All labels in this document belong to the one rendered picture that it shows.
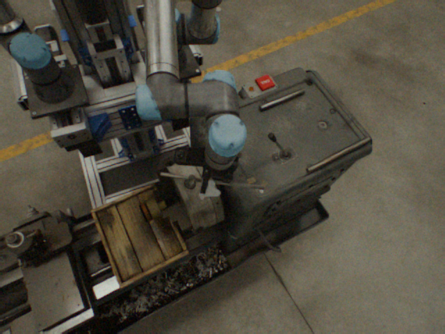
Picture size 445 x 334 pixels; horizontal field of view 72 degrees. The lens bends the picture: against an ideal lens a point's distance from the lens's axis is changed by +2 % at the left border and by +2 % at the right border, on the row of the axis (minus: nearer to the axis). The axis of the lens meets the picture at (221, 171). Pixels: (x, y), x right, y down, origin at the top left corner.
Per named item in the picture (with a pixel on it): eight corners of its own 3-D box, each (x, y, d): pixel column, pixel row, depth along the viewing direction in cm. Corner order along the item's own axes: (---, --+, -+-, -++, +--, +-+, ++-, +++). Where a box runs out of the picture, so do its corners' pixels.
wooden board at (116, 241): (156, 184, 143) (155, 181, 140) (189, 254, 131) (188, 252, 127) (93, 213, 136) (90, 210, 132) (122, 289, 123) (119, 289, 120)
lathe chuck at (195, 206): (181, 165, 139) (182, 139, 109) (211, 227, 133) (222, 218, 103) (162, 173, 137) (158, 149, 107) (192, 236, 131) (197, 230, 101)
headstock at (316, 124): (286, 113, 166) (310, 58, 131) (339, 186, 149) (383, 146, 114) (187, 156, 151) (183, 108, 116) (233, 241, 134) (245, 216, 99)
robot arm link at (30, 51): (37, 89, 114) (18, 62, 102) (19, 67, 118) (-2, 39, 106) (67, 73, 118) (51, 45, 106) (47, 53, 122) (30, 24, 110)
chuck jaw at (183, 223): (188, 197, 116) (201, 224, 111) (188, 203, 120) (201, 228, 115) (160, 210, 113) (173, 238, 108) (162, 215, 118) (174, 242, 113)
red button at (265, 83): (266, 77, 126) (268, 74, 124) (274, 88, 124) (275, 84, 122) (254, 82, 124) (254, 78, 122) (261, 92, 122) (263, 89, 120)
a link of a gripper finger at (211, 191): (217, 209, 89) (223, 185, 84) (197, 205, 89) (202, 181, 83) (217, 201, 92) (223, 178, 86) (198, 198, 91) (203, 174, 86)
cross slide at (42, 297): (56, 210, 129) (51, 207, 125) (88, 308, 114) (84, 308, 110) (14, 228, 125) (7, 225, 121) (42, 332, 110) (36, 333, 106)
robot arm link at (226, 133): (246, 108, 62) (251, 148, 60) (236, 131, 72) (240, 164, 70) (208, 109, 61) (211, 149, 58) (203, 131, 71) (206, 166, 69)
